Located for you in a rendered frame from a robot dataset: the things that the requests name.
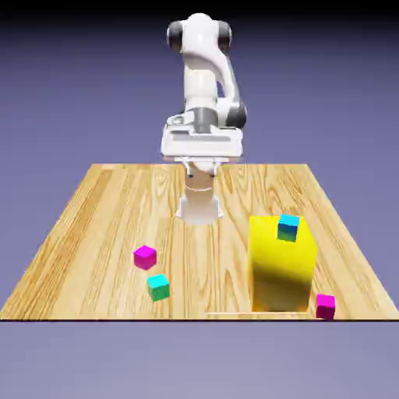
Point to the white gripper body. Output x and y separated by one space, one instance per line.
202 146

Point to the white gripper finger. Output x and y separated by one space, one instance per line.
213 170
188 170

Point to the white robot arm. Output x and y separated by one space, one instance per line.
199 78

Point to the small cyan cube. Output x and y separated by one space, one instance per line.
288 229

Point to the small magenta cube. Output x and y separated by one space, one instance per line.
145 257
325 307

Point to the small green cube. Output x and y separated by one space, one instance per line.
158 288

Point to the large yellow box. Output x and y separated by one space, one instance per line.
280 271

